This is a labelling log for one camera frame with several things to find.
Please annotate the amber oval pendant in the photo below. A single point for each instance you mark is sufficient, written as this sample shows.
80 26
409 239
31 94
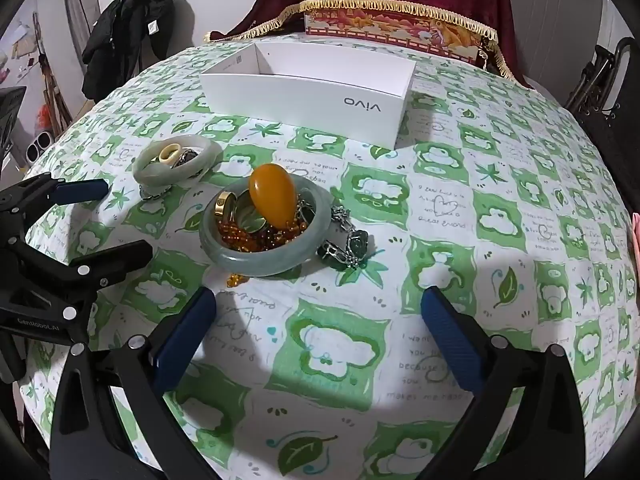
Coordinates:
272 190

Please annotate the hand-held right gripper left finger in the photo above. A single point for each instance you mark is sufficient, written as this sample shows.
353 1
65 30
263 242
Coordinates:
185 340

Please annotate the dark folding chair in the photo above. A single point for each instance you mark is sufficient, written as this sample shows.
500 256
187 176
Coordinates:
615 125

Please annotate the black jacket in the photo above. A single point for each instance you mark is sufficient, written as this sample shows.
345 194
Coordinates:
120 25

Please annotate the white appliance with dark ovals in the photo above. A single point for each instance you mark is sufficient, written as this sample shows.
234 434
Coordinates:
40 144

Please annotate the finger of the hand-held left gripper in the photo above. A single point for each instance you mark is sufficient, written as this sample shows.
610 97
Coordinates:
82 189
125 255

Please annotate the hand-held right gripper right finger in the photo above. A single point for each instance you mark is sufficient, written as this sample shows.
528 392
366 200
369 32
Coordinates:
450 340

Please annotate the green patterned tablecloth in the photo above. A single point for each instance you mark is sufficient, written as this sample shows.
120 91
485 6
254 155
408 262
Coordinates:
350 360

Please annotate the pink cloth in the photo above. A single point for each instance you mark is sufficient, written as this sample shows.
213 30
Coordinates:
636 240

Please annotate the dark flat panel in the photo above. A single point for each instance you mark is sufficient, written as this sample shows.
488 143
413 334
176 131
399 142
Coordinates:
10 115

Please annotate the green jade bangle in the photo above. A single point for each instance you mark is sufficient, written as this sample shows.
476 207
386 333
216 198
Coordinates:
260 265

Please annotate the red gold printed box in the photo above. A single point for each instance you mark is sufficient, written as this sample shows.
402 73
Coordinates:
390 27

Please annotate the pale jade bangle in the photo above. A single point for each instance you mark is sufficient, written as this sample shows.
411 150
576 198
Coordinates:
155 176

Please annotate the white cardboard box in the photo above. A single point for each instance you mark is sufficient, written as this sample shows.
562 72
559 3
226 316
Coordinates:
300 105

